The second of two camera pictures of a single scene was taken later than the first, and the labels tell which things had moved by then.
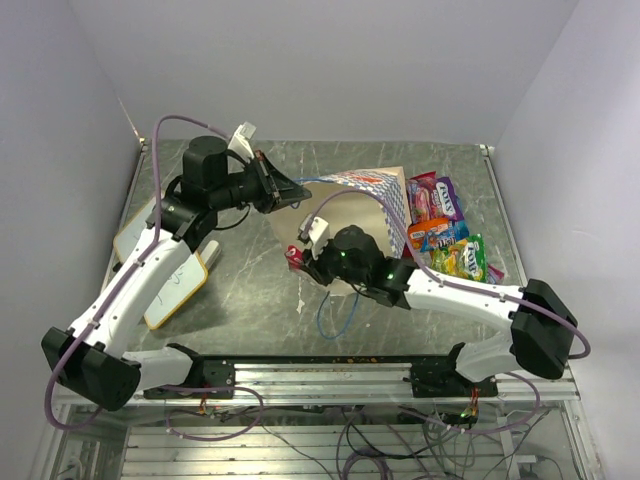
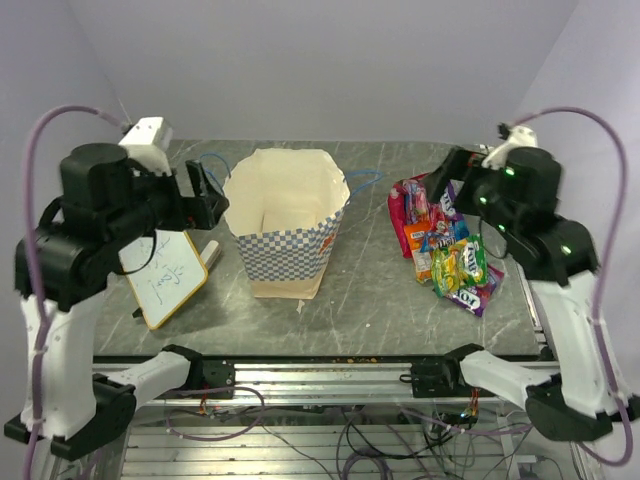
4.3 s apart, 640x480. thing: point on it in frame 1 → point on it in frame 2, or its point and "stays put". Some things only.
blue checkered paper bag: (377, 200) → (283, 208)
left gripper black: (274, 187) → (200, 211)
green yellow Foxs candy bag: (465, 258) stays put
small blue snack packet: (456, 230) stays put
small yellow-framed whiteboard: (189, 275) stays put
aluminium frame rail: (277, 386) stays put
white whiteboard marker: (210, 253) stays put
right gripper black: (314, 267) → (463, 164)
